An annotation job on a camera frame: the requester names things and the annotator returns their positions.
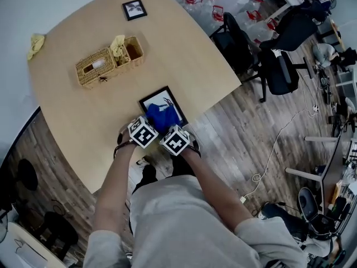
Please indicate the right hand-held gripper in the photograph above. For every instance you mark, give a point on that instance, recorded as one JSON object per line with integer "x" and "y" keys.
{"x": 175, "y": 141}

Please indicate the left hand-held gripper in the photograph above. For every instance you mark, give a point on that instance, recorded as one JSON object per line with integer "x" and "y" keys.
{"x": 143, "y": 133}

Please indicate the blue cloth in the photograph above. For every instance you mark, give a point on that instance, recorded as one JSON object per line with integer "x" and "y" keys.
{"x": 162, "y": 118}

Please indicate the large black picture frame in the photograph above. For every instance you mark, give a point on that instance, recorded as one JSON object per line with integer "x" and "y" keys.
{"x": 159, "y": 95}

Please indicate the person's right forearm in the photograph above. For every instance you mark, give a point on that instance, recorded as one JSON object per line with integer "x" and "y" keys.
{"x": 212, "y": 188}

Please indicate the person's left forearm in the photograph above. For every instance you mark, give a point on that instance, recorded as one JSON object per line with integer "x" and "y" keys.
{"x": 114, "y": 183}

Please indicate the knotted yellow cloth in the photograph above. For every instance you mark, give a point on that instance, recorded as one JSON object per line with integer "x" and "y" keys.
{"x": 117, "y": 45}

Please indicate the crumpled yellow cloth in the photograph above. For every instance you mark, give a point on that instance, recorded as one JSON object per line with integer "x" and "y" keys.
{"x": 36, "y": 45}

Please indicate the person's right leg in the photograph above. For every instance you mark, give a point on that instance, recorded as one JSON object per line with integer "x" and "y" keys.
{"x": 182, "y": 166}

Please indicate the person's leg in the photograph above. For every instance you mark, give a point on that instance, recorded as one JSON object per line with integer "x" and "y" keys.
{"x": 146, "y": 177}
{"x": 182, "y": 166}

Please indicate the person's left leg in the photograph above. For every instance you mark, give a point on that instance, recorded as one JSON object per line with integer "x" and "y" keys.
{"x": 146, "y": 177}

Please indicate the woven wicker tissue box organizer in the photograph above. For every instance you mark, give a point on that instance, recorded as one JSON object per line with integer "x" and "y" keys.
{"x": 93, "y": 75}

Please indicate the person's grey shirt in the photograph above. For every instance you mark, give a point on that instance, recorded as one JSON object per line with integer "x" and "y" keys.
{"x": 173, "y": 222}

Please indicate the white tissue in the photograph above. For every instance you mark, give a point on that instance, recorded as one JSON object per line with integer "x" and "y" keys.
{"x": 98, "y": 64}

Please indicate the white power adapter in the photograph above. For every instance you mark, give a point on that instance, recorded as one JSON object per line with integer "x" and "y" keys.
{"x": 243, "y": 199}

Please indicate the black office chair with jacket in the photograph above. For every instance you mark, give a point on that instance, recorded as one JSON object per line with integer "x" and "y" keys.
{"x": 237, "y": 43}

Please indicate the black round stool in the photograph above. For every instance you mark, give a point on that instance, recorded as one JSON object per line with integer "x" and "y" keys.
{"x": 28, "y": 174}

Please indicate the black low stool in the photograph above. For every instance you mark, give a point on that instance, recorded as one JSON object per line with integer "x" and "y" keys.
{"x": 60, "y": 230}

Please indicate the group of clear water jugs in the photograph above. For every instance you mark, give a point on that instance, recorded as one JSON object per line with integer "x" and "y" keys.
{"x": 217, "y": 13}

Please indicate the black open case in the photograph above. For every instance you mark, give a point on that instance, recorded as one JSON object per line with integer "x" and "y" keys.
{"x": 308, "y": 205}

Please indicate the black desk with white legs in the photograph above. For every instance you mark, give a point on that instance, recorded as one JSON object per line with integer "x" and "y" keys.
{"x": 332, "y": 166}

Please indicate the white round table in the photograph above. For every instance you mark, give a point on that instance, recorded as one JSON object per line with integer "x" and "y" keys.
{"x": 25, "y": 247}

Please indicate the grey bag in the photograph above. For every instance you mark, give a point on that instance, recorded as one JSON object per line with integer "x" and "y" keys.
{"x": 325, "y": 53}

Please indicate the small black picture frame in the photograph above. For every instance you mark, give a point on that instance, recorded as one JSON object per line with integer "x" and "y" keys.
{"x": 135, "y": 9}

